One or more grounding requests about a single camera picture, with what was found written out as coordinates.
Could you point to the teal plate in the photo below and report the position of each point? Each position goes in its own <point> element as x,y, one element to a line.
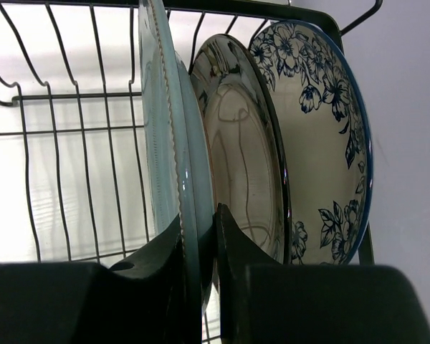
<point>178,162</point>

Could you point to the black wire dish rack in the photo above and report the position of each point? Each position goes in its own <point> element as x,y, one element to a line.
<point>75,192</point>

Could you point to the blue floral plate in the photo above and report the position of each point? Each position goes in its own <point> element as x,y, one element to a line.
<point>326,137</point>

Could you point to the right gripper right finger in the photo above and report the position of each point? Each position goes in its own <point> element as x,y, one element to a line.
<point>235,253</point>

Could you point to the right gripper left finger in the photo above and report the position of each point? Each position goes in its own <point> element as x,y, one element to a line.
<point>148,290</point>

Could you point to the black rimmed plate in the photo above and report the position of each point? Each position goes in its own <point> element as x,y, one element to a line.
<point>245,143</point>

